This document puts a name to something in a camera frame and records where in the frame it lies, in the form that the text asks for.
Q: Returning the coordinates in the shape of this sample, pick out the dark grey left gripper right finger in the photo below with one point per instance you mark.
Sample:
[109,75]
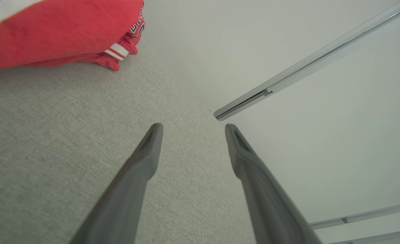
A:
[267,203]

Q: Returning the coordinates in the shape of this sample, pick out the grey metal wall partition post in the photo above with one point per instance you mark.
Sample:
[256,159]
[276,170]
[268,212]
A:
[315,59]

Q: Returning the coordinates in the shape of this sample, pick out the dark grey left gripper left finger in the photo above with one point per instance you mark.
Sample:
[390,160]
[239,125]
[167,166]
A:
[125,196]

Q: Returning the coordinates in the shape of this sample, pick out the red jersey with white lettering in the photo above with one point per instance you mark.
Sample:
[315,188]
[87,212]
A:
[57,34]

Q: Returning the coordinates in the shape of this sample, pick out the grey metal wall rail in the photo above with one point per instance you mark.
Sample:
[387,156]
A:
[373,214]

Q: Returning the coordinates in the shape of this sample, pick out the grey fabric sofa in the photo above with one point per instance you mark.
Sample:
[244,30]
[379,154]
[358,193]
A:
[50,135]

